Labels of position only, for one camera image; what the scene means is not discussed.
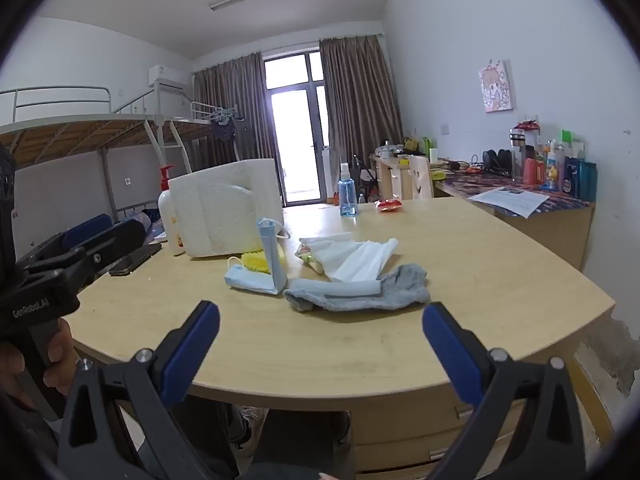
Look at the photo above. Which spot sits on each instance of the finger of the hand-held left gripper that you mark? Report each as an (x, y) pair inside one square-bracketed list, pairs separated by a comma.
[(87, 230), (115, 242)]

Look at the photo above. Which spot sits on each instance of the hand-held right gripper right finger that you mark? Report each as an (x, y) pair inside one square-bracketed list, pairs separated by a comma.
[(445, 345)]

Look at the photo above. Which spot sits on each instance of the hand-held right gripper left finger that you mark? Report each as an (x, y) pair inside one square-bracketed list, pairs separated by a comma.
[(192, 350)]

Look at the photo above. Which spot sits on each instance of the grey sock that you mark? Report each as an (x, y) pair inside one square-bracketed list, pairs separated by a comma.
[(395, 290)]

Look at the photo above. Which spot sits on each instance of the blue face mask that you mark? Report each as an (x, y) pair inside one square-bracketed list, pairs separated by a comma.
[(247, 280)]

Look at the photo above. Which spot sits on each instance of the yellow foam net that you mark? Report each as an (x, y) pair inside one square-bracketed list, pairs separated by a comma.
[(255, 261)]

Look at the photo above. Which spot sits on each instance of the white foam box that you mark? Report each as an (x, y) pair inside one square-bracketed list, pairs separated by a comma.
[(220, 210)]

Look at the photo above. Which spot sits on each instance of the white tissue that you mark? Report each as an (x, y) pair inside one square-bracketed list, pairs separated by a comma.
[(355, 260)]

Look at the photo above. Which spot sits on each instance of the green plastic packet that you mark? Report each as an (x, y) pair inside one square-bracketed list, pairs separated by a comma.
[(307, 257)]

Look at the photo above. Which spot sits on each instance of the person's left forearm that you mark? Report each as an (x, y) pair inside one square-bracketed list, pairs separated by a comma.
[(25, 425)]

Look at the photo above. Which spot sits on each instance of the person's left hand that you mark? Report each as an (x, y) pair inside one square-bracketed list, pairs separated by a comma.
[(62, 360)]

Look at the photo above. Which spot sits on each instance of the black phone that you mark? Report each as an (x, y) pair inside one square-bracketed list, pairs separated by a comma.
[(132, 260)]

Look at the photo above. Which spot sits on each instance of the white pump bottle red cap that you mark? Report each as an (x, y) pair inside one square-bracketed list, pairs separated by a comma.
[(167, 215)]

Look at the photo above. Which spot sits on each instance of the person's leg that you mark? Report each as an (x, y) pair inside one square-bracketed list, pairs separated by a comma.
[(215, 435)]

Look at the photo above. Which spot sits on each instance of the grey metal bunk bed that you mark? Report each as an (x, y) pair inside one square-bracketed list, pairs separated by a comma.
[(200, 121), (75, 127)]

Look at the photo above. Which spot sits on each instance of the red snack packet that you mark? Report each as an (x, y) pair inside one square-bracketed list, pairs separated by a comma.
[(390, 205)]

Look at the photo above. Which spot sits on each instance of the dark hanging clothes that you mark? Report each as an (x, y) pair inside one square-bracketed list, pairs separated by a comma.
[(225, 130)]

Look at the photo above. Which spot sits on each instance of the printed paper sheet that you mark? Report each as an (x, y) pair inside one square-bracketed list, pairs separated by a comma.
[(510, 200)]

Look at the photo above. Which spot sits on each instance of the wooden chair with smiley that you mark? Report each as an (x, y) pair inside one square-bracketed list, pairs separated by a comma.
[(420, 180)]

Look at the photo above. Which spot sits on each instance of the patterned desk mat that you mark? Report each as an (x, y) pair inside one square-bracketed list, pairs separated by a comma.
[(470, 180)]

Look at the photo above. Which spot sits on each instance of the yellow cloth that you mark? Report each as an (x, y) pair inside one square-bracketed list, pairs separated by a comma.
[(439, 175)]

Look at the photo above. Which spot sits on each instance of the white air conditioner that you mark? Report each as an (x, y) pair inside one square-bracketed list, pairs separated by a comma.
[(167, 77)]

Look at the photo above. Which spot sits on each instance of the blue spray bottle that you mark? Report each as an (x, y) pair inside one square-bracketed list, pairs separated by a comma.
[(347, 200)]

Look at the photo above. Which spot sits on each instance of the brown curtain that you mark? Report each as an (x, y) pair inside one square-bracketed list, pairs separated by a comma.
[(245, 110), (360, 110)]

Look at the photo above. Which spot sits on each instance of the white cup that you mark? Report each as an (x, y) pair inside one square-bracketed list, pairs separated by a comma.
[(434, 155)]

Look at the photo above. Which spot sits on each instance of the black headphones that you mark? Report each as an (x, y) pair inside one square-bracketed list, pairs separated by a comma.
[(495, 160)]

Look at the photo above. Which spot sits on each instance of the green standing packet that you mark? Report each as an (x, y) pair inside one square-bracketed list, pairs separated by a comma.
[(426, 146)]

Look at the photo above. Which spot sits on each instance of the yellow black bag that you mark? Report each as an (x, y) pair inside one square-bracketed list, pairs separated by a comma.
[(411, 146)]

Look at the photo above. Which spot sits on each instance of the white electric pot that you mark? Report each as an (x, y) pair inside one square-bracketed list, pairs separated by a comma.
[(386, 151)]

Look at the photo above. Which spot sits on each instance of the row of toiletry bottles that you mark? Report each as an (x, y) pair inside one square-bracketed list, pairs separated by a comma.
[(550, 170)]

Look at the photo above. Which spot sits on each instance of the glass balcony door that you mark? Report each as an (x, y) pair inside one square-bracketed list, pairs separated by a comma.
[(295, 135)]

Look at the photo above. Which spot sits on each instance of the long wooden wall desk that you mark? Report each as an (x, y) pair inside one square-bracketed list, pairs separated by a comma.
[(555, 230)]

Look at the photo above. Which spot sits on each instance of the pink cartoon wall poster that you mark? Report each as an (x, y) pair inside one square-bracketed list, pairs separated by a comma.
[(496, 87)]

